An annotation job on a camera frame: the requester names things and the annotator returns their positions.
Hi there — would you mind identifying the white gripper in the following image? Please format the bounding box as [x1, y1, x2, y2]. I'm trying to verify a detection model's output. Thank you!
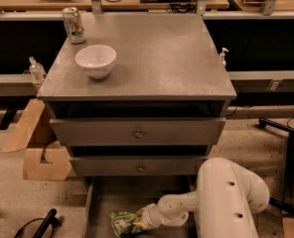
[131, 203, 164, 233]

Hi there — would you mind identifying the green jalapeno chip bag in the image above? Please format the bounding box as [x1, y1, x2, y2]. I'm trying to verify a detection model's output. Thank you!
[109, 211, 142, 238]

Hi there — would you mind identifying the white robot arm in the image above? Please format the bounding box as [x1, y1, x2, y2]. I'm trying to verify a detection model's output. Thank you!
[134, 158, 270, 238]

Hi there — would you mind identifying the open bottom grey drawer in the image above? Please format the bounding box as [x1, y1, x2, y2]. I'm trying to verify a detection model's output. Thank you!
[81, 176, 195, 238]

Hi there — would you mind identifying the middle grey drawer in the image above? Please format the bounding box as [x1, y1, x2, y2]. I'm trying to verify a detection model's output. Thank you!
[70, 156, 206, 177]

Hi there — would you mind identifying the grey drawer cabinet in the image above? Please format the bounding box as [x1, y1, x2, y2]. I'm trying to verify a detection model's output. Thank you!
[37, 13, 237, 238]

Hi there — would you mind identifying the top grey drawer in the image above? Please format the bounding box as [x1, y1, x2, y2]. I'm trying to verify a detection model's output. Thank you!
[50, 118, 225, 146]

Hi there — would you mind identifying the cardboard box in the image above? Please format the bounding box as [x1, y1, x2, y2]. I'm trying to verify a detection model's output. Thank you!
[1, 99, 73, 180]

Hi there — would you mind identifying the black chair base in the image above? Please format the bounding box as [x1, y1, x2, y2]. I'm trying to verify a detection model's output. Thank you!
[258, 117, 294, 216]

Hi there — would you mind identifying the white ceramic bowl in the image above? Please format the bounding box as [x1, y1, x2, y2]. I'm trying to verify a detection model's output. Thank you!
[74, 45, 116, 79]

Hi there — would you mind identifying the white pump dispenser bottle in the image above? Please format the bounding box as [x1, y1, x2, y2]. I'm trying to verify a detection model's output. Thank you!
[220, 48, 229, 66]

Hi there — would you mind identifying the clear sanitizer bottle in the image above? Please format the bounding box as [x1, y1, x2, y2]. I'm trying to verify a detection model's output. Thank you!
[29, 57, 46, 82]

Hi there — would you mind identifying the silver soda can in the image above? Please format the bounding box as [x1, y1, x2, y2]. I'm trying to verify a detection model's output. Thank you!
[63, 7, 84, 44]

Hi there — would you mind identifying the wooden workbench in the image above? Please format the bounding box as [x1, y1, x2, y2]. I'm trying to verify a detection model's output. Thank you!
[0, 0, 170, 11]

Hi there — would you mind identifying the black stand with cable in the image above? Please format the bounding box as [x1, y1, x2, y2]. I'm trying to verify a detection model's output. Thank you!
[13, 208, 62, 238]

